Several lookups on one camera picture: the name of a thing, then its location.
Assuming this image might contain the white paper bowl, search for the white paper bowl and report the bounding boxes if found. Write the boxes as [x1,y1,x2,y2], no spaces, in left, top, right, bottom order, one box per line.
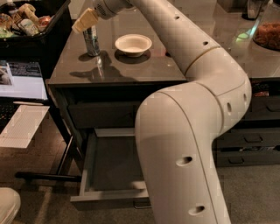
[115,34,152,57]

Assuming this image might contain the open grey middle drawer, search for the open grey middle drawer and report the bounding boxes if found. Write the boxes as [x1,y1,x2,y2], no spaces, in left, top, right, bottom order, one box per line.
[70,128,151,210]

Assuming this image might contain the black bin of snacks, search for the black bin of snacks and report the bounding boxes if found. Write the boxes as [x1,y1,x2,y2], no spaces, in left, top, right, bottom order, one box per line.
[0,0,72,62]

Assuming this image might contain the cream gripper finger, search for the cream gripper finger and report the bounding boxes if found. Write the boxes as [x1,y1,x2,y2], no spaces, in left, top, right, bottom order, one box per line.
[72,8,98,33]

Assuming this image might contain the dark appliance on counter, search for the dark appliance on counter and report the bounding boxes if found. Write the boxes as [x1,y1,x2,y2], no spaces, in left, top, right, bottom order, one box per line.
[241,0,266,20]

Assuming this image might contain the black metal stand leg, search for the black metal stand leg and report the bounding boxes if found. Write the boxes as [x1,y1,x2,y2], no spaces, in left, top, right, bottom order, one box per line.
[15,172,81,182]

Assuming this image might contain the black laptop keyboard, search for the black laptop keyboard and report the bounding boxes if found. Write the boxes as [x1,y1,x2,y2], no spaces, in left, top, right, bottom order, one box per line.
[0,103,18,127]

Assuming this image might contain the white round object corner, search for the white round object corner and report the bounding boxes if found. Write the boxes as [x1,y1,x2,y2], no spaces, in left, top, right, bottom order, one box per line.
[0,187,21,224]

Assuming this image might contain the snack bags in drawer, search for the snack bags in drawer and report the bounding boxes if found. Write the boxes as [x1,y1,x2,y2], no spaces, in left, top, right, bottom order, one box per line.
[252,82,270,97]

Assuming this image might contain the silver redbull can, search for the silver redbull can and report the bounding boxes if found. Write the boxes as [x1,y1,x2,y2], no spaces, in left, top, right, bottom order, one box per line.
[83,26,100,57]

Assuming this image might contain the grey top right drawer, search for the grey top right drawer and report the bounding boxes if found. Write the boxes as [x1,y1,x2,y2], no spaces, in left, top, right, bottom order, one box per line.
[245,96,280,121]

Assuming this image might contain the grey top left drawer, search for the grey top left drawer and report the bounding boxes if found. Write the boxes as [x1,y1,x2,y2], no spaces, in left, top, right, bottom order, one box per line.
[68,101,140,129]

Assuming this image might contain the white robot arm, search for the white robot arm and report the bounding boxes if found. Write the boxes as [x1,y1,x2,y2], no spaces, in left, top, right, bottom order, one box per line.
[73,0,252,224]

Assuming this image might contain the glass jar of snacks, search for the glass jar of snacks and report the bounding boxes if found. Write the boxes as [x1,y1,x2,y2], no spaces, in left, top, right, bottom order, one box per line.
[253,0,280,51]

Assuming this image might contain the laptop screen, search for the laptop screen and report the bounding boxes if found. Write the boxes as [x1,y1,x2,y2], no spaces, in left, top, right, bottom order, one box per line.
[0,60,47,101]

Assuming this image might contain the grey middle right drawer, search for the grey middle right drawer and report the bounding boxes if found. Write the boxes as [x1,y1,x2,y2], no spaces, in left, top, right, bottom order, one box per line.
[216,128,280,148]

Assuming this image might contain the grey bottom right drawer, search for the grey bottom right drawer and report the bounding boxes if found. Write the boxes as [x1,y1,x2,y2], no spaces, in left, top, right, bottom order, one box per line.
[215,150,280,167]

